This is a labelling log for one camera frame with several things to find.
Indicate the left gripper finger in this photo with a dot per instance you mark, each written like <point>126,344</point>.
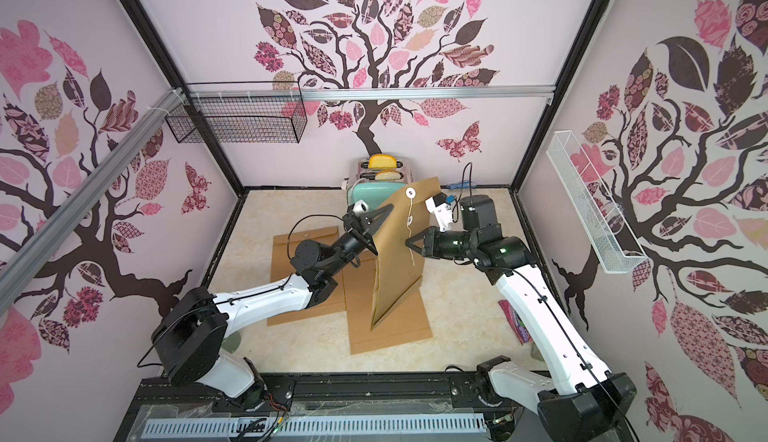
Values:
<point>374,219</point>
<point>376,232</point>

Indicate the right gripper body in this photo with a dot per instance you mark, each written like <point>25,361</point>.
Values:
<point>429,243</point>

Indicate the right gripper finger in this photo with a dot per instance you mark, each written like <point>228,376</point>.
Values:
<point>418,238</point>
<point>419,247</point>

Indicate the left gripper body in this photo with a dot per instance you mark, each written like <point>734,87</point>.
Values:
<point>351,224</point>

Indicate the brown file bag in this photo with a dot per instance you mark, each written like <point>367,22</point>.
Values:
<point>399,270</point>
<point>407,323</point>
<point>283,247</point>

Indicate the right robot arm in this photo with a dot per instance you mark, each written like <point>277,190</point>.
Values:
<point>580,398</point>

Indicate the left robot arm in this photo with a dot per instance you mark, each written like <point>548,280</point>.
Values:
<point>189,339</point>

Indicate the colourful patterned bag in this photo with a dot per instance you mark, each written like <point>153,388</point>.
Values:
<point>515,322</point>

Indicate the mint green toaster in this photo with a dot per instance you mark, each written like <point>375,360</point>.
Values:
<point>361,183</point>

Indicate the yellow bread slice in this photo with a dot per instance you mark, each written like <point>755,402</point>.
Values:
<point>382,162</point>

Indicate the green cup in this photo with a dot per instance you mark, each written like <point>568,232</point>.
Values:
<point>232,342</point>

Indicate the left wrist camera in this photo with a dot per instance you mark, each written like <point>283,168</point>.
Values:
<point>360,207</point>

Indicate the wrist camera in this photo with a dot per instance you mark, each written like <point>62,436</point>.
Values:
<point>360,207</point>
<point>441,207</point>

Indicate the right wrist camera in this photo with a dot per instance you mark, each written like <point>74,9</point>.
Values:
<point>441,207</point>

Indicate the blue object at wall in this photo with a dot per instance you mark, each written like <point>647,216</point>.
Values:
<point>465,185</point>

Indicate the black wire basket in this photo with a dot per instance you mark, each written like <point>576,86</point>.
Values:
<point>263,113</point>

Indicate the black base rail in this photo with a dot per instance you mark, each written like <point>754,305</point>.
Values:
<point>286,395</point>

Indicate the white wire basket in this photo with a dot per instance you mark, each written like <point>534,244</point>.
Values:
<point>580,169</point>

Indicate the white slotted cable duct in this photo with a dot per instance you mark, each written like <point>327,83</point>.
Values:
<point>225,428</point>

